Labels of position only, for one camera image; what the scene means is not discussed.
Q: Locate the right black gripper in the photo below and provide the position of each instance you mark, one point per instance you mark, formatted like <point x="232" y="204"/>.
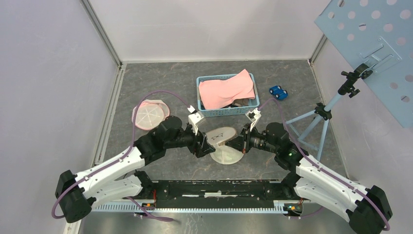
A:
<point x="242" y="143"/>

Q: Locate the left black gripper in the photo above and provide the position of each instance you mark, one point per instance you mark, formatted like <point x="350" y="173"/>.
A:
<point x="202" y="149"/>

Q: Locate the pink bra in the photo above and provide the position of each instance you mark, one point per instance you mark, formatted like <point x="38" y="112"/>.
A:
<point x="218" y="93"/>

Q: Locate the white mesh laundry bag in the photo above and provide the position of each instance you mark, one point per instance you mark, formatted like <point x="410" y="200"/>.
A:
<point x="150" y="114"/>

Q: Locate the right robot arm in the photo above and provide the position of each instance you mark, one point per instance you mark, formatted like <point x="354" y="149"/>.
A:
<point x="367" y="210"/>

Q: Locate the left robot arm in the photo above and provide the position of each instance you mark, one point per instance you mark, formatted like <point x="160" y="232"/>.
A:
<point x="78" y="193"/>

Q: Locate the beige bra in basket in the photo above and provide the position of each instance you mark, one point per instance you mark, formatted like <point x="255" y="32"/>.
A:
<point x="241" y="102"/>

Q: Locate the light blue plastic basket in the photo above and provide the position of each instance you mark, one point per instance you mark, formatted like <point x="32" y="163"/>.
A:
<point x="228" y="111"/>

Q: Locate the blue toy car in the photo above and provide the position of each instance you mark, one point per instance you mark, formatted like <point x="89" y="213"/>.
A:
<point x="278" y="92"/>

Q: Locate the blue tripod stand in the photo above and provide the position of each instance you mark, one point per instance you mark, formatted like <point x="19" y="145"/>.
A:
<point x="323" y="112"/>

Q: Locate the blue perforated panel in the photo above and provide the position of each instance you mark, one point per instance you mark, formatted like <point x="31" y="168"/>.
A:
<point x="378" y="33"/>

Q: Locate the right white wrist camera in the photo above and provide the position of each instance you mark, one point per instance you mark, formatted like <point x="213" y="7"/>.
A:
<point x="254" y="116"/>

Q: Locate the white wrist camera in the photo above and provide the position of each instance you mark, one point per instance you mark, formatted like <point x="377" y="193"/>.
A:
<point x="195" y="119"/>
<point x="254" y="116"/>

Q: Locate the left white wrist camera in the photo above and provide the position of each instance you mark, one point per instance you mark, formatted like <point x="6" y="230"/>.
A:
<point x="195" y="119"/>

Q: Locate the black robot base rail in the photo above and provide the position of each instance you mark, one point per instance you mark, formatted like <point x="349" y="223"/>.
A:
<point x="200" y="194"/>

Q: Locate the white cable tray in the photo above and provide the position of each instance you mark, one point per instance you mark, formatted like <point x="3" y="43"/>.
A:
<point x="130" y="207"/>

